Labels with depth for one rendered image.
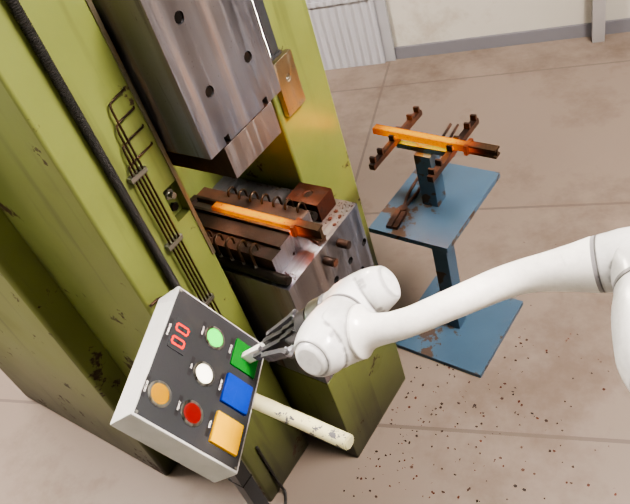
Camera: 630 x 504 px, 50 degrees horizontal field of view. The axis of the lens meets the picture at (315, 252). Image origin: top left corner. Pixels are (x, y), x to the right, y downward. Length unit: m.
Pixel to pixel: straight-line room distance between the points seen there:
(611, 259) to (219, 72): 0.93
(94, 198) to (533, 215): 2.20
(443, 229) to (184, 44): 1.11
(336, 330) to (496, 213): 2.18
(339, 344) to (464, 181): 1.33
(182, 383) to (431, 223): 1.12
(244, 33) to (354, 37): 2.98
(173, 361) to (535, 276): 0.76
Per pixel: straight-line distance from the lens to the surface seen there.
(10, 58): 1.46
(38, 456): 3.21
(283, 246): 1.91
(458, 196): 2.39
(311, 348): 1.21
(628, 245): 1.20
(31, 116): 1.49
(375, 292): 1.33
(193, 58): 1.56
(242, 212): 2.04
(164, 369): 1.48
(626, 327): 1.09
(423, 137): 2.22
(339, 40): 4.66
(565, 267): 1.23
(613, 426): 2.60
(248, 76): 1.70
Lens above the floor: 2.21
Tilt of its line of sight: 41 degrees down
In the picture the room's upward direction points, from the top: 20 degrees counter-clockwise
